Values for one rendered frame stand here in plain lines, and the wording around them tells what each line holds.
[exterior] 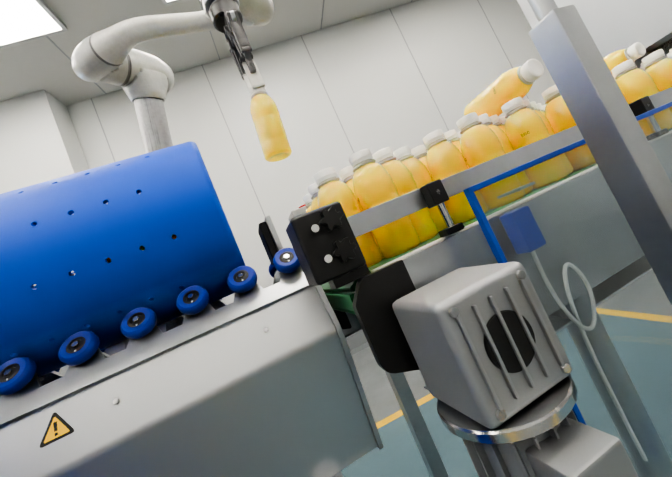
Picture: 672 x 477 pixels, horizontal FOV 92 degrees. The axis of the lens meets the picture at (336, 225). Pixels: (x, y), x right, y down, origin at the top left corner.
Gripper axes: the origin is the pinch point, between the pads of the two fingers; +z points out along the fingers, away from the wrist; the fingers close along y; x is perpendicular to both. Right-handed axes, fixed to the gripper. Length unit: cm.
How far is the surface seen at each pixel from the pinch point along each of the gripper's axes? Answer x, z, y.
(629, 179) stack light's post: 25, 52, 46
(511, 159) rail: 27, 44, 31
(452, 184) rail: 15, 44, 31
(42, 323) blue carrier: -44, 40, 21
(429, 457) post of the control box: 8, 106, -17
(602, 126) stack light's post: 24, 45, 47
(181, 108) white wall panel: -18, -160, -266
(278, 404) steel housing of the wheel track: -21, 63, 22
